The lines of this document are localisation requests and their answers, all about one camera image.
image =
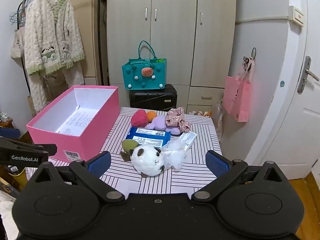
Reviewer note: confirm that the pink pom-pom plush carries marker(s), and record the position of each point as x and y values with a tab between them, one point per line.
138	118

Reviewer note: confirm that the cream canvas tote bag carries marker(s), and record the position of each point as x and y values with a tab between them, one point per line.
17	45

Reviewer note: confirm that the beige wall switch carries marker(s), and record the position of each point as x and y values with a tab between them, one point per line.
297	16

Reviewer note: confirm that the colourful printed carton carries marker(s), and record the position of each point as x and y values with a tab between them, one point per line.
200	113

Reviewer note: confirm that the purple plush toy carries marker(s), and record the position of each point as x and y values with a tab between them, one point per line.
157	123

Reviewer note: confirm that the pink floral cloth scrunchie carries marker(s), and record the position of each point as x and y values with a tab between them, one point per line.
177	120

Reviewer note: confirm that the black hard-shell suitcase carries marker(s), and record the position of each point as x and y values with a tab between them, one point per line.
150	100

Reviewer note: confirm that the orange plush ball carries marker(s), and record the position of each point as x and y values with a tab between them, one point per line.
151	115

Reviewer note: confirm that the round blue sticker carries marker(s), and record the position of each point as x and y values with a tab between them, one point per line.
282	84

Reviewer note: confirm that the beige wardrobe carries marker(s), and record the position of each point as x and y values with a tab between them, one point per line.
175	42

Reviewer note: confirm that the white fluffy knit cardigan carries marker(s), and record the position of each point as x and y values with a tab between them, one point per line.
50	37

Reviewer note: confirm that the white printed packet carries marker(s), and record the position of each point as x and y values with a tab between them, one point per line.
188	138

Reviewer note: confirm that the green plush fruit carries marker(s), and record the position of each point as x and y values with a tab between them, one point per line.
128	145

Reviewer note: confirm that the white panda plush toy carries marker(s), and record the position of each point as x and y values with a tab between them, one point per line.
146	162

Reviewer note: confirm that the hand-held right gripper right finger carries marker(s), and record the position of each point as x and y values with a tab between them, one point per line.
216	165

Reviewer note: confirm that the teal felt handbag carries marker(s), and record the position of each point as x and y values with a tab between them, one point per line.
150	80

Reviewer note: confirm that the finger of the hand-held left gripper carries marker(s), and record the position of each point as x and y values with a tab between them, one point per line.
37	148
10	133

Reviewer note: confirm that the blue wet wipes packet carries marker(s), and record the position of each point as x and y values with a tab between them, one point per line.
147	135

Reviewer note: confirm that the black elastic loop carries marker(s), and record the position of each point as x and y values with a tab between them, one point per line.
252	52

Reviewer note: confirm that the yellow plastic object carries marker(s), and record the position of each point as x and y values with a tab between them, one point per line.
17	177

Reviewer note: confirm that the pink cardboard box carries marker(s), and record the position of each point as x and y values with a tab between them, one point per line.
75	142

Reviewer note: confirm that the printed paper sheet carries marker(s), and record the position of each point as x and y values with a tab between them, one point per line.
75	120

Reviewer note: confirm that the white mesh bath sponge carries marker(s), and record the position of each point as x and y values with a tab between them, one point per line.
175	155

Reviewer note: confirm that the striped tablecloth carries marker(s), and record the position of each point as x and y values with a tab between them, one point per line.
195	170

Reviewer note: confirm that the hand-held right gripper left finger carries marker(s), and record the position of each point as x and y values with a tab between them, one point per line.
101	163

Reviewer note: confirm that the white door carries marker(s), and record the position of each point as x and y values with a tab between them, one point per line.
300	130

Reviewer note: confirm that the pink paper shopping bag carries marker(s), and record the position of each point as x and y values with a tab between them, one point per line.
237	100

